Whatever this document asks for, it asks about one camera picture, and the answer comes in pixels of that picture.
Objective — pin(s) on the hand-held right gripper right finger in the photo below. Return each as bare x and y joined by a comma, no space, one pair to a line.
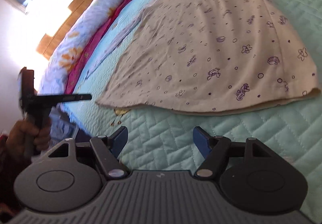
202,139

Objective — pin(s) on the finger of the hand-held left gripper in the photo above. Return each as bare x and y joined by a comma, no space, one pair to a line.
65,98

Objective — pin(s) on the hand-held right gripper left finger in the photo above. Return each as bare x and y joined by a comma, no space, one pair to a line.
119,137

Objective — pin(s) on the cream printed pajama top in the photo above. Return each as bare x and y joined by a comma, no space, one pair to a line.
201,37

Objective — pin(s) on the person's left forearm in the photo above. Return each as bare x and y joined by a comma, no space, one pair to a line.
12,176

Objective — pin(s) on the person's left hand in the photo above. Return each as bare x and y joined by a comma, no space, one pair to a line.
16,138

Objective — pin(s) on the pink blanket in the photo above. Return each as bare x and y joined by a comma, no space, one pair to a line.
88,63

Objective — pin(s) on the bee print quilted bedspread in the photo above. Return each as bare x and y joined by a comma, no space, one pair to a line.
251,143

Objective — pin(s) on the floral rolled duvet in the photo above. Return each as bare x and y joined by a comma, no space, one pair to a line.
83,37

